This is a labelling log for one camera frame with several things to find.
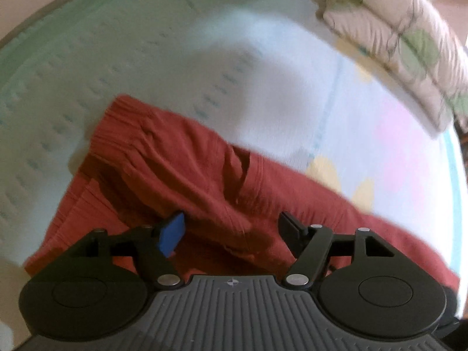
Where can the cream pillow with green leaves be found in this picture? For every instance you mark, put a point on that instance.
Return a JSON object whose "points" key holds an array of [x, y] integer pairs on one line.
{"points": [[398, 33]]}

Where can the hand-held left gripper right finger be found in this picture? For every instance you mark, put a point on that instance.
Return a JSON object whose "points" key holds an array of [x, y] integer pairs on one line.
{"points": [[289, 229]]}

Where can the rust red pants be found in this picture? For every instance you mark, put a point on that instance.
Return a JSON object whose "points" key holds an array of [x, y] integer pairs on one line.
{"points": [[190, 182]]}

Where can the floral printed bed sheet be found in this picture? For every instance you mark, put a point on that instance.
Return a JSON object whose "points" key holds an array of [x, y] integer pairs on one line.
{"points": [[204, 65]]}

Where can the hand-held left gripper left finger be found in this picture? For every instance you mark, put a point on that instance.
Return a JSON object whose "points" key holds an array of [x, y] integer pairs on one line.
{"points": [[171, 232]]}

